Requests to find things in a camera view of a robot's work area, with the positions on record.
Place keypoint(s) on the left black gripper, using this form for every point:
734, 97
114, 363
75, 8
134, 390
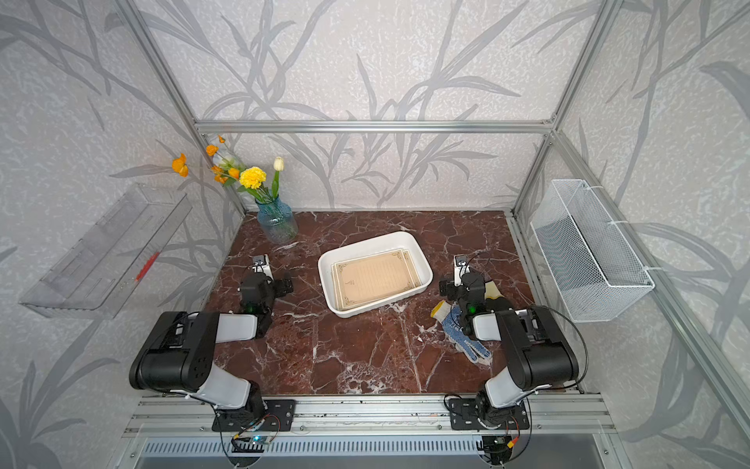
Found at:
280, 284

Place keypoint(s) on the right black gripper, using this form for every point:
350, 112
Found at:
449, 287

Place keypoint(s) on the white plastic storage box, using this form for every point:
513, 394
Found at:
380, 244

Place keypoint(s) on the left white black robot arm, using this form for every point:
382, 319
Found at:
178, 355

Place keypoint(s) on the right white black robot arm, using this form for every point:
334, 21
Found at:
538, 356

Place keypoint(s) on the beige stationery paper stack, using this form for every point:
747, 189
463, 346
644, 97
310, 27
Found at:
372, 278

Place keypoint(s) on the black yellow work glove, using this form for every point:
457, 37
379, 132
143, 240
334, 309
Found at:
494, 300

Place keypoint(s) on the blue dotted work glove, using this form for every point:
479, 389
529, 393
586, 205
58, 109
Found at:
448, 316

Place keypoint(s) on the blue glass vase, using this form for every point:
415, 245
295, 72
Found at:
277, 221

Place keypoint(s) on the red pen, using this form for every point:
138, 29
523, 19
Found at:
144, 271

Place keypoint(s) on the yellow orange flower bouquet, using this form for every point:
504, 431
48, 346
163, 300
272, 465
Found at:
230, 171

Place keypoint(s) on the left circuit board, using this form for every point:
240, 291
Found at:
246, 443

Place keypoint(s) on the circuit board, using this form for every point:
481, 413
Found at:
246, 443
497, 445

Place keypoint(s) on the right circuit board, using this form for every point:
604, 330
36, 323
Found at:
497, 445

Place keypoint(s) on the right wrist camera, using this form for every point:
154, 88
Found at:
460, 267

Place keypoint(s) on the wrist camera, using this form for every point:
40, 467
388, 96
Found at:
262, 265
460, 267

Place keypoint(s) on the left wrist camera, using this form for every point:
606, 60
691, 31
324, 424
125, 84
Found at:
262, 265

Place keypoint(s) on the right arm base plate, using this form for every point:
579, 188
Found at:
471, 414

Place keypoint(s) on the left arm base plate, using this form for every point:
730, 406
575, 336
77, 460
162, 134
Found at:
273, 415

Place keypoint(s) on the white wire mesh basket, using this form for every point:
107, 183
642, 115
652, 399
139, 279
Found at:
595, 269

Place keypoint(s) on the clear plastic wall shelf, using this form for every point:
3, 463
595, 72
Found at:
94, 280

